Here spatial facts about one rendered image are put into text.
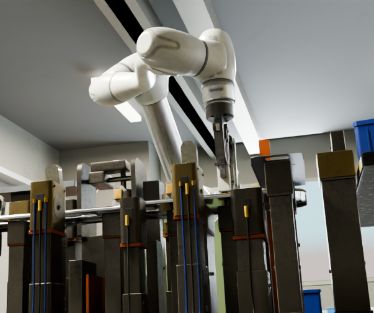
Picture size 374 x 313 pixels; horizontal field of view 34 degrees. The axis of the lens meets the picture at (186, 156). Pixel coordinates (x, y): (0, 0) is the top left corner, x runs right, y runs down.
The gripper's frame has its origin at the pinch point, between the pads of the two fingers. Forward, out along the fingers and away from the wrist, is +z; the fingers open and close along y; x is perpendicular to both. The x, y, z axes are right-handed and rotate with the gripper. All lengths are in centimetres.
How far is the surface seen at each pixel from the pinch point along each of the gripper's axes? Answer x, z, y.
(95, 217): -36.4, 6.2, -4.4
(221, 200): -0.7, 6.0, 2.5
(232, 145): 1.2, -13.4, -15.0
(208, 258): -4.5, 20.2, 4.4
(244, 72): -25, -200, -400
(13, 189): -72, -10, -27
